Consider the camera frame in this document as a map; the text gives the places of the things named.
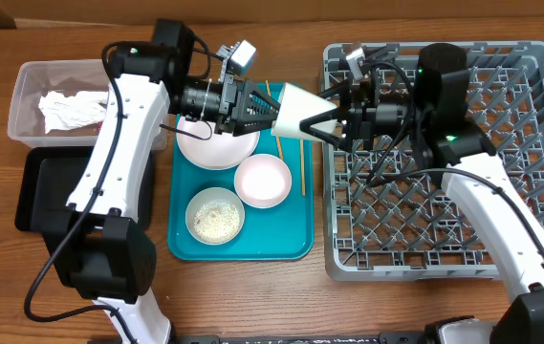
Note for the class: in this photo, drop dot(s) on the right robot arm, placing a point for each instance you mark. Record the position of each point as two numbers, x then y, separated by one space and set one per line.
430 109

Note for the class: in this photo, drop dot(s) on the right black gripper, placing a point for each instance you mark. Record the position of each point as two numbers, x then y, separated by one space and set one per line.
354 112

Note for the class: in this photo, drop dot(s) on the large white plate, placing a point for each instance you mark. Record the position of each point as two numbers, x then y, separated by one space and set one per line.
211 151

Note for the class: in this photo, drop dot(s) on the wooden chopstick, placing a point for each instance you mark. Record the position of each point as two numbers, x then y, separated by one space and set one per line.
302 167
277 139

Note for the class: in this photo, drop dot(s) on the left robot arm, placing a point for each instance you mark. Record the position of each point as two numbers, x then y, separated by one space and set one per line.
96 241

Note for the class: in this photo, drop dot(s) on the small white cup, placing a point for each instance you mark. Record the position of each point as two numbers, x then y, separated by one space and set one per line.
297 104

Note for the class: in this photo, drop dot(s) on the clear plastic waste bin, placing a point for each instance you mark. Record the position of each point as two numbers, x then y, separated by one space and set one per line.
38 80

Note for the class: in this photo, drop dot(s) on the grey bowl with rice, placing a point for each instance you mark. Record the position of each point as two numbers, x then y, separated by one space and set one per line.
214 216

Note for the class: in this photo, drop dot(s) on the grey dishwasher rack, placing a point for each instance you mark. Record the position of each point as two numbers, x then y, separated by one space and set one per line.
411 230

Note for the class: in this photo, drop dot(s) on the black plastic tray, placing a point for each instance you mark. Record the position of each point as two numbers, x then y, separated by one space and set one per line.
51 175

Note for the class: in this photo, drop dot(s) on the pink shallow bowl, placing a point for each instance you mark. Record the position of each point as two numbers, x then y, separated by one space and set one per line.
263 181

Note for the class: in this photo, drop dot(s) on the white napkin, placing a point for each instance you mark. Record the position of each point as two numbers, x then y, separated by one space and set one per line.
64 113

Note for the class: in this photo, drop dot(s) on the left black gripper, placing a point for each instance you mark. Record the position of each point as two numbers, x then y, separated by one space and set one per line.
233 98

